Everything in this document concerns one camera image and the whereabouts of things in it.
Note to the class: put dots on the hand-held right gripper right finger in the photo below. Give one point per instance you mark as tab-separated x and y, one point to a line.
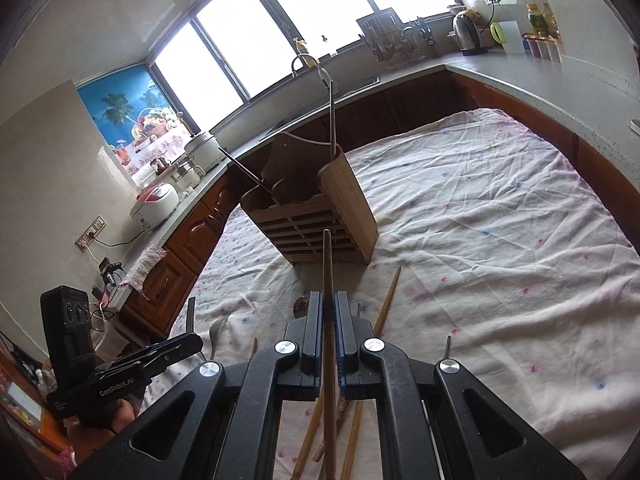
342	355

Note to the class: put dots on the wooden base cabinets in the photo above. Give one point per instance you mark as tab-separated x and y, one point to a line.
195	225

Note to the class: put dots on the row of spice jars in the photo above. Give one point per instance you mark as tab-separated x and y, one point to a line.
545	47

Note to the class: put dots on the yellow drink bottle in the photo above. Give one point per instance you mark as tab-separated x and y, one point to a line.
550	19
535	20

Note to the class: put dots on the palm tree roller blind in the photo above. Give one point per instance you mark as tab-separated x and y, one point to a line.
115	105

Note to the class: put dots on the small white steel appliance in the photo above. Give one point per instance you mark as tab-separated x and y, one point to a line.
185	175

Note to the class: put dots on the stainless steel kettle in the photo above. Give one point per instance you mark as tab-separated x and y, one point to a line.
469	32

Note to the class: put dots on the white lace cloth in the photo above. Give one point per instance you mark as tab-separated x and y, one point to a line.
145	265

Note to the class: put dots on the metal fork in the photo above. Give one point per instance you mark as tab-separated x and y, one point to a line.
218	340

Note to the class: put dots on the metal spoon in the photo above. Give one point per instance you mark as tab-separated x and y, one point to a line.
301	306

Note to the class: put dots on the dark chopstick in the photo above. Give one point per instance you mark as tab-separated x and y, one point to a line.
245	170

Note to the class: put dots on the white floral tablecloth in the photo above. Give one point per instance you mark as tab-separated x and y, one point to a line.
475	210

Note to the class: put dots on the wooden utensil holder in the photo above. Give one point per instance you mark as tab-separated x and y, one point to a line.
305	230

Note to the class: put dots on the wall power outlet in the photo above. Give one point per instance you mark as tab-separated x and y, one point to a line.
91	232

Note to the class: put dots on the metal dish rack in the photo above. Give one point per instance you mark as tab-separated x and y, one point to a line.
395	35

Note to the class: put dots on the grey kitchen countertop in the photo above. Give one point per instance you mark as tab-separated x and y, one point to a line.
550	90

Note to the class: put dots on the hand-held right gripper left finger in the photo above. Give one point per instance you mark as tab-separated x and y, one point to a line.
318	340

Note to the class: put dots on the small yellow figurine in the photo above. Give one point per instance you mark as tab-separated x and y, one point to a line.
300	46

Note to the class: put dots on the white and pink rice cooker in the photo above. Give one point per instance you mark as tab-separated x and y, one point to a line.
155	202

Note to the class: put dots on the curved metal faucet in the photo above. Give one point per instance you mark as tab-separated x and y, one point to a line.
300	60

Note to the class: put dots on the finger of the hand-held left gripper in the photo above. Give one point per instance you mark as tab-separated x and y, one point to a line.
160	366
170	347

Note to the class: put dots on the black charging device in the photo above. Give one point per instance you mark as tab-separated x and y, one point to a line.
110	272

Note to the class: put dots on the kitchen window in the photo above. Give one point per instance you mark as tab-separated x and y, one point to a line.
240	50

